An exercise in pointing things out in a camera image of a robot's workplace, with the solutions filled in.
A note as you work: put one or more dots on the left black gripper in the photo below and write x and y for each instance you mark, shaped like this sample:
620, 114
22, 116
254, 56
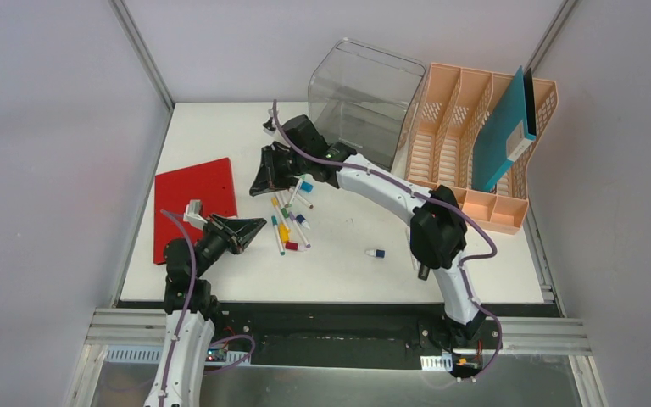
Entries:
229, 235

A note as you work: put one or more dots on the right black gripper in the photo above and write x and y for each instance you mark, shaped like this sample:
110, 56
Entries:
269, 177

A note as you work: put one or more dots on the red folder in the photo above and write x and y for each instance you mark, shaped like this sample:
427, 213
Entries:
211, 183

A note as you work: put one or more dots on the teal notebook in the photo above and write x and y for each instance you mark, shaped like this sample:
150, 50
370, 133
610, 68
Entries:
509, 131

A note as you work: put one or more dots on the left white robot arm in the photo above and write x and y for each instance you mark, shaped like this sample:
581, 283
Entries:
190, 307

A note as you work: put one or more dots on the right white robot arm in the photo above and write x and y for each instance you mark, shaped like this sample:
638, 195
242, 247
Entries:
442, 238

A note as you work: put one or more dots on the teal marker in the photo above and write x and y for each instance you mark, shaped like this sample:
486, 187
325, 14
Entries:
277, 232

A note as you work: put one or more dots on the brown marker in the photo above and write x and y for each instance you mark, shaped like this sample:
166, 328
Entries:
302, 199

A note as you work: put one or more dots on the blue black marker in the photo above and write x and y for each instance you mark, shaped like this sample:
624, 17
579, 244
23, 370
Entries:
307, 187

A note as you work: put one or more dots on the green cap marker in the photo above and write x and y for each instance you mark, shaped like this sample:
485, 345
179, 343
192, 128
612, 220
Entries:
297, 189

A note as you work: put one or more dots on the purple marker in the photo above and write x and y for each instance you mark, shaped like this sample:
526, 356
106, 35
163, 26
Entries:
299, 230

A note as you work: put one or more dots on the clear grey drawer box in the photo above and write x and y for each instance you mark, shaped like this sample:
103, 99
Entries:
361, 94

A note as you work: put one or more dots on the small blue cap bottle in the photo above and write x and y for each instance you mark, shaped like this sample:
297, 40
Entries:
376, 253

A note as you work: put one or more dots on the peach file organizer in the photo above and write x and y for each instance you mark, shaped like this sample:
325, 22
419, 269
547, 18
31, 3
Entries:
451, 105

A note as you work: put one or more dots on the white pen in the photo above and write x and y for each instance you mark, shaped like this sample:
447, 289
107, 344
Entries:
414, 262

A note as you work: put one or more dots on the green highlighter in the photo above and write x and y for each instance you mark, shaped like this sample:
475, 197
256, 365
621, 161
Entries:
423, 272

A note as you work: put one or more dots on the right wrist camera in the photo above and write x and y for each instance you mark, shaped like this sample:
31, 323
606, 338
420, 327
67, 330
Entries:
269, 126

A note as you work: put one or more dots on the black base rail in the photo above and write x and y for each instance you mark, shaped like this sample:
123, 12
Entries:
354, 336

